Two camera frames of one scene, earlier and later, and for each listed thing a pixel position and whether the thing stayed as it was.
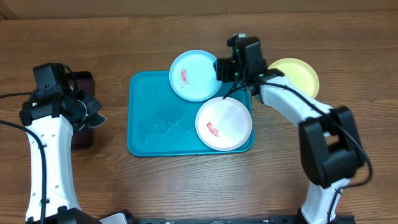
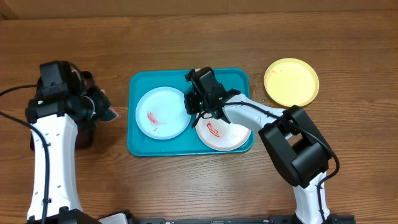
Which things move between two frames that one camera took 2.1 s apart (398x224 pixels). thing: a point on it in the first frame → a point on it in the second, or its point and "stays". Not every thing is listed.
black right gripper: [223, 71] → [189, 101]
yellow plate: [300, 73] stays
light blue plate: [193, 76] → [161, 113]
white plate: [223, 124] stays
